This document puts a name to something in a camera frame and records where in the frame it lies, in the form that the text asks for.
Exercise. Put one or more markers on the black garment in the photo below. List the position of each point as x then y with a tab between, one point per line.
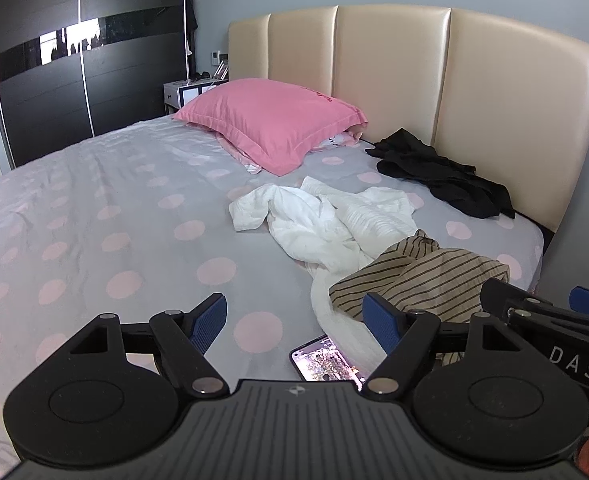
439	172

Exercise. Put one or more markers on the bed with pink dotted sheet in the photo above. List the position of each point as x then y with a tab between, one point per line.
99	220

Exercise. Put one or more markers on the beige padded headboard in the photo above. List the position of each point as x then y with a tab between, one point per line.
499	110

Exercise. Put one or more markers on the white nightstand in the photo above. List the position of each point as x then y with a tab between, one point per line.
184	94

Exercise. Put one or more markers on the pink pillow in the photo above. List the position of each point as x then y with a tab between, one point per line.
269	120

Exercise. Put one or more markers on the floor lamp pole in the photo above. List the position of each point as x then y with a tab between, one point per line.
189	35

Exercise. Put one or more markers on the dark items on nightstand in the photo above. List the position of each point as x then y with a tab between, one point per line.
200	76

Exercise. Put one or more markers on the beige striped garment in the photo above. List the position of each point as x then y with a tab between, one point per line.
439	280

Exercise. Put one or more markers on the smartphone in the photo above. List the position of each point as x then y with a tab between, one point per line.
324	362

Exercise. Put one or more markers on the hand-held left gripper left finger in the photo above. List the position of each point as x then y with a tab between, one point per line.
208	322

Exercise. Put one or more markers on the white wall switch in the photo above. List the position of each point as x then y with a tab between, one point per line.
218	56

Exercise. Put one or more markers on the dark sliding wardrobe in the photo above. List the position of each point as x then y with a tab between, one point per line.
39	100

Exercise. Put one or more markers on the patterned pillow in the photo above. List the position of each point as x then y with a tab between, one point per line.
337	140

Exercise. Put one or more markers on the white garment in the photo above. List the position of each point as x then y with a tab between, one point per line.
324	225

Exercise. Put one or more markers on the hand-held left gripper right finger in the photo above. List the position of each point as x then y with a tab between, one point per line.
380	325

